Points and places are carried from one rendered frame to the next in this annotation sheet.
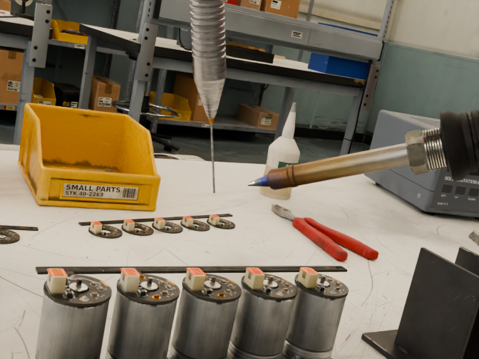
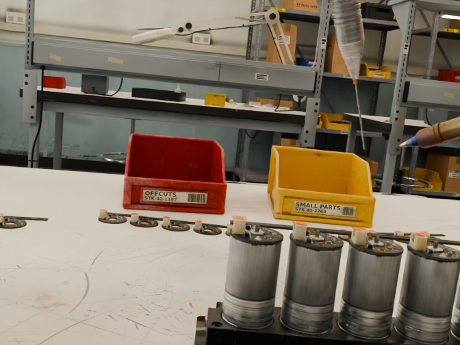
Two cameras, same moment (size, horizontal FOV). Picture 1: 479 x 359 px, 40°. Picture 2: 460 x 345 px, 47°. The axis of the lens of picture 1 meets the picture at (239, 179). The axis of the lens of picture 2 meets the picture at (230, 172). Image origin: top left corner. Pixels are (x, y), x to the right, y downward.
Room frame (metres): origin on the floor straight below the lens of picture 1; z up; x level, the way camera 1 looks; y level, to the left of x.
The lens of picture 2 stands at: (0.01, -0.05, 0.88)
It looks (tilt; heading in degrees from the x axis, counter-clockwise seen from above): 10 degrees down; 28
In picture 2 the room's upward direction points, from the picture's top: 6 degrees clockwise
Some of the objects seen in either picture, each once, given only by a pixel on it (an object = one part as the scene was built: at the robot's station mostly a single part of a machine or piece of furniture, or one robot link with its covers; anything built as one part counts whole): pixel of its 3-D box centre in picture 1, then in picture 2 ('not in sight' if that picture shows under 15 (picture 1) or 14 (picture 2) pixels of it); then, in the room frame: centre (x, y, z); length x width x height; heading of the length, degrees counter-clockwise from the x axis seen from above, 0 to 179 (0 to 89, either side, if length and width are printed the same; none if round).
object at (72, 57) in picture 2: not in sight; (178, 70); (2.09, 1.37, 0.90); 1.30 x 0.06 x 0.12; 126
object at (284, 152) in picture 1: (284, 149); not in sight; (0.67, -0.04, 0.80); 0.03 x 0.03 x 0.10
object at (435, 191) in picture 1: (439, 164); not in sight; (0.80, -0.24, 0.80); 0.15 x 0.12 x 0.10; 20
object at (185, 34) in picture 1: (197, 39); (443, 118); (3.03, 0.32, 0.80); 0.15 x 0.12 x 0.10; 55
